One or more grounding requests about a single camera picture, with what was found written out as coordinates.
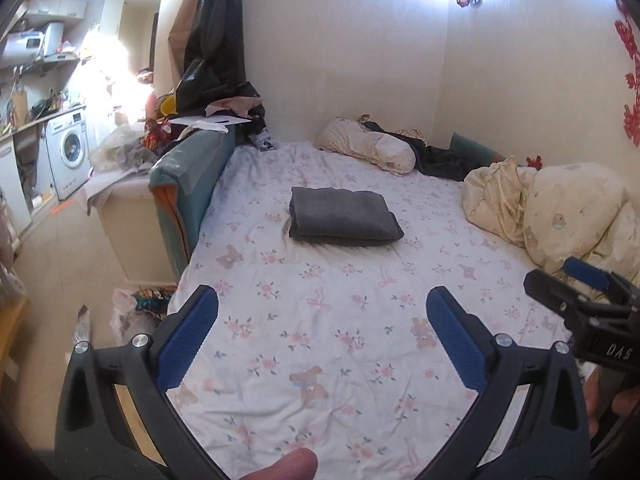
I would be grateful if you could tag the beige cabinet beside bed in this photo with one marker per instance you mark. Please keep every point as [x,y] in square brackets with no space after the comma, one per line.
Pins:
[129,220]

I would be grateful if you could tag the cream fleece pillow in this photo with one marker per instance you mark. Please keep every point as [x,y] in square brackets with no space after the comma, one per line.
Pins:
[347,137]

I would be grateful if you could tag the cream yellow duvet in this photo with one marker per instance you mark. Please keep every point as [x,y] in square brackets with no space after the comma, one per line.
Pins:
[583,210]

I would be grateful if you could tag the silver foil wrapper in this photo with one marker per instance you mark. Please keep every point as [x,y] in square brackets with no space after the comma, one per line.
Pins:
[82,330]

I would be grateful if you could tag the white floral bed sheet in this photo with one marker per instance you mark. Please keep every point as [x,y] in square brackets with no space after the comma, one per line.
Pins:
[328,347]

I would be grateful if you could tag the plastic bag on floor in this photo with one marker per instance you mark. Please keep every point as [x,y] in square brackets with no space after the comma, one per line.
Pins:
[139,311]

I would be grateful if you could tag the dark grey pants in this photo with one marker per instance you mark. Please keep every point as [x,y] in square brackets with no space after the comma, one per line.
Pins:
[342,217]

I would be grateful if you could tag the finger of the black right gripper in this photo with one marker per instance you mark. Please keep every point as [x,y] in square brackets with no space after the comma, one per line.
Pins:
[555,295]
[613,286]

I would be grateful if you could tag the teal mattress pad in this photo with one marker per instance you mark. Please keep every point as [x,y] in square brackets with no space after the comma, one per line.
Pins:
[182,183]

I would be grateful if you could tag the left hand thumb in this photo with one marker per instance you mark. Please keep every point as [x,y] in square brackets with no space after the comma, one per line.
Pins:
[301,464]

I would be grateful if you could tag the white washing machine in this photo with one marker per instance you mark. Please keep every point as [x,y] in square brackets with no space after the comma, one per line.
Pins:
[68,151]

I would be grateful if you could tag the black plastic sheet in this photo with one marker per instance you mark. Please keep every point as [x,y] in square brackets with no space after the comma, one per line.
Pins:
[213,61]

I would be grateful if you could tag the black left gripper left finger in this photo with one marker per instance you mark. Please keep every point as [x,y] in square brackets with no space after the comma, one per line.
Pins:
[92,437]

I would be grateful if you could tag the black garment on bed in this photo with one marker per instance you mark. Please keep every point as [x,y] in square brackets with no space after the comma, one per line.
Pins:
[430,161]

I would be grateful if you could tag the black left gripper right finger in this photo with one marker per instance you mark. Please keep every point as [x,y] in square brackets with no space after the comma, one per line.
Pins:
[550,439]

